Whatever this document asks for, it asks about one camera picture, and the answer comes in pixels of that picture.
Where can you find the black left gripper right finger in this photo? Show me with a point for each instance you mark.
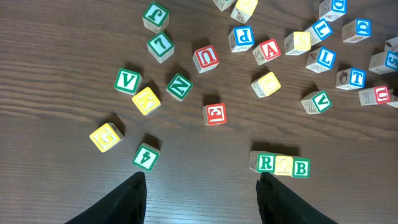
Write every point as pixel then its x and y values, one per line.
pixel 280 205

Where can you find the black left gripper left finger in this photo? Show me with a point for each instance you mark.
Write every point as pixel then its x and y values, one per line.
pixel 125 204

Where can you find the yellow O letter block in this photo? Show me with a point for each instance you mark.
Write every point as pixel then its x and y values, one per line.
pixel 283 165

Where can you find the green B letter block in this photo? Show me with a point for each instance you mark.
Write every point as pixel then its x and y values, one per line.
pixel 301 168

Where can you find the green R letter block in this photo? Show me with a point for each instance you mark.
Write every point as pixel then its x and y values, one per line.
pixel 262 161

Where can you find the blue T letter block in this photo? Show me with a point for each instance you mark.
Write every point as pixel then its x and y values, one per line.
pixel 350 79

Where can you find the green 4 number block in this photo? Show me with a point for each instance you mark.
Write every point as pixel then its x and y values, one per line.
pixel 146 157

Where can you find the yellow G letter block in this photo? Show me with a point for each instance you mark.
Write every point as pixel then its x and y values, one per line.
pixel 106 137

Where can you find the yellow X letter block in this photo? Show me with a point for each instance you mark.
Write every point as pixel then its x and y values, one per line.
pixel 146 101

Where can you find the red E letter block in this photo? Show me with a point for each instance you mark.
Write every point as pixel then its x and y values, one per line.
pixel 215 114

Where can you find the green V block centre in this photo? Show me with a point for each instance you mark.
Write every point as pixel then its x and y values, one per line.
pixel 316 102

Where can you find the green v block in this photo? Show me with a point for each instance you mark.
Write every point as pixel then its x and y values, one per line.
pixel 316 102
pixel 128 82

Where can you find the yellow C letter block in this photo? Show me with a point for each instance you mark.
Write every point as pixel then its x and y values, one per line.
pixel 266 85

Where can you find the green V block left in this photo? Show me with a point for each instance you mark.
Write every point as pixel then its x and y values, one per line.
pixel 128 82

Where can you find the green N letter block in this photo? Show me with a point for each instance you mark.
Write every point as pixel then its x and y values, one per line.
pixel 179 87

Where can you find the blue L block lower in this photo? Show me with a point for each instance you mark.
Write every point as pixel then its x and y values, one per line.
pixel 320 60

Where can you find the blue l block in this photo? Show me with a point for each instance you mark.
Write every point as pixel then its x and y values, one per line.
pixel 320 60
pixel 319 31

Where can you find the red U block right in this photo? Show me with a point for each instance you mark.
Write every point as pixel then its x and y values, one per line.
pixel 374 96

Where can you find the red u block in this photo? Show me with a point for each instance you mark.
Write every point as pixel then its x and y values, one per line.
pixel 374 96
pixel 205 59

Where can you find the red A letter block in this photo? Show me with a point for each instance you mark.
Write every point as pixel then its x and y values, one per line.
pixel 266 51

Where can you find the green 7 number block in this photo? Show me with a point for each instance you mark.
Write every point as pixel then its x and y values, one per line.
pixel 161 47

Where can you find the red U block left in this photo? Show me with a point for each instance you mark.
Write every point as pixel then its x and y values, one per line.
pixel 205 59

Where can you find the yellow S letter block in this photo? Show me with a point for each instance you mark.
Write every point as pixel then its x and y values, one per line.
pixel 297 43

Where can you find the blue P letter block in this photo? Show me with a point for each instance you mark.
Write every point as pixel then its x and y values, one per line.
pixel 241 39

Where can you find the blue 5 number block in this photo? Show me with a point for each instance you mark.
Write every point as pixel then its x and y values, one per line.
pixel 384 62

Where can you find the blue L block upper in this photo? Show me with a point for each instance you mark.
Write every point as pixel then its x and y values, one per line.
pixel 319 31

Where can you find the blue D block right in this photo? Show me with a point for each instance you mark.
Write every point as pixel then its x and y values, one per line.
pixel 356 30

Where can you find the blue d block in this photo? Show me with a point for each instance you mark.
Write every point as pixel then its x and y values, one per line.
pixel 331 10
pixel 356 30

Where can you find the green P letter block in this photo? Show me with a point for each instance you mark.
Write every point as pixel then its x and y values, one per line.
pixel 156 17

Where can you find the yellow block beside Z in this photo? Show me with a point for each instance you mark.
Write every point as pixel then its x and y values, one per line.
pixel 243 10

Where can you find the blue D block top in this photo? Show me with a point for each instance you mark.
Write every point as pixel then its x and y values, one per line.
pixel 331 10

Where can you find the green Z letter block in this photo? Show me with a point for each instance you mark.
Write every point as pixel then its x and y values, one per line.
pixel 223 4

